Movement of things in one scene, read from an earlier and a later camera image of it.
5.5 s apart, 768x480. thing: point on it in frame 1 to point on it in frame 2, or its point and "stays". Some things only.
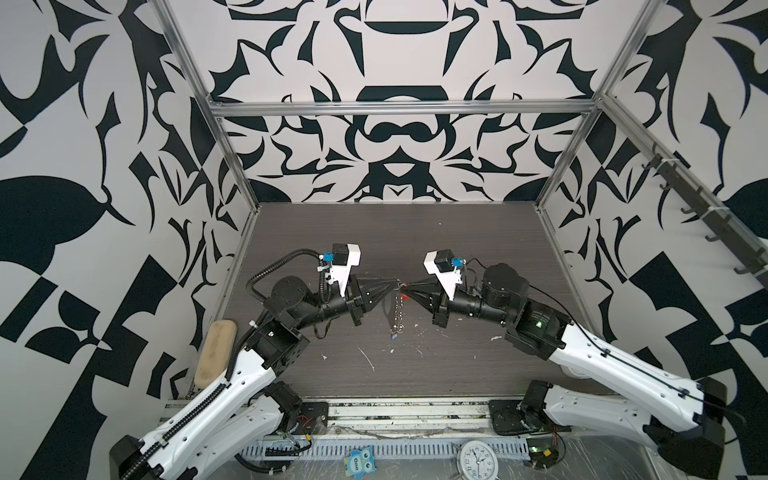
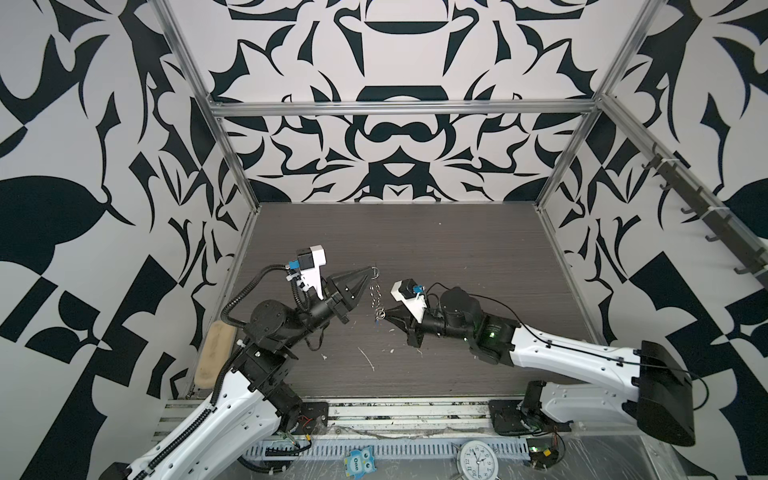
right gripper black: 432,288 to 412,327
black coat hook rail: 681,181 stays
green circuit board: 543,451 stays
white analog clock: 477,460 stays
